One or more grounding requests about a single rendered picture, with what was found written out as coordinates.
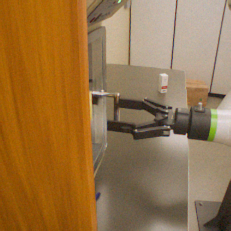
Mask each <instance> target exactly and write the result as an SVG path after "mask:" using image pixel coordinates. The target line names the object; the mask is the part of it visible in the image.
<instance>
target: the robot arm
mask: <svg viewBox="0 0 231 231"><path fill-rule="evenodd" d="M120 108H125V109H134V110H146V111H148V112H149V113H151V114H152V115H154V116H155V118H154V120H152V121H149V122H145V123H142V124H139V125H135V124H134V123H130V122H122V121H117V120H107V130H108V131H114V132H122V133H127V134H132V135H133V137H134V140H142V139H147V138H155V137H169V136H170V131H171V130H173V133H174V134H176V135H186V134H187V138H188V139H192V140H200V141H202V140H203V141H210V142H214V143H215V142H216V143H220V144H225V145H227V146H229V147H231V88H230V89H229V91H228V92H227V94H226V96H225V98H224V99H223V100H222V102H221V103H220V105H219V106H218V108H217V109H209V108H204V107H203V106H202V103H199V104H198V106H192V107H191V108H190V110H189V109H188V108H176V112H173V111H172V106H171V105H164V104H163V103H159V102H157V101H154V100H151V99H148V98H146V97H145V98H144V100H132V99H121V98H120ZM138 134H139V135H138Z"/></svg>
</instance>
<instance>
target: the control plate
mask: <svg viewBox="0 0 231 231"><path fill-rule="evenodd" d="M115 1H116V2H115ZM122 1H123V0H121V1H120V2H119V0H103V1H102V2H101V3H100V5H98V6H97V7H96V9H94V11H92V12H91V14H90V15H89V16H88V17H87V20H89V21H88V22H87V27H88V26H91V25H93V24H94V23H98V22H100V21H101V20H104V19H105V18H106V17H107V16H104V17H100V18H98V20H97V21H95V22H92V23H90V21H91V20H92V19H93V18H94V17H95V18H97V17H98V15H100V14H101V13H103V14H104V15H105V14H106V13H109V12H110V13H111V12H112V11H113V10H114V9H115V8H116V7H117V6H118V5H119V4H120V3H121V2H122ZM113 2H115V4H113ZM118 2H119V3H118ZM103 14H102V15H103Z"/></svg>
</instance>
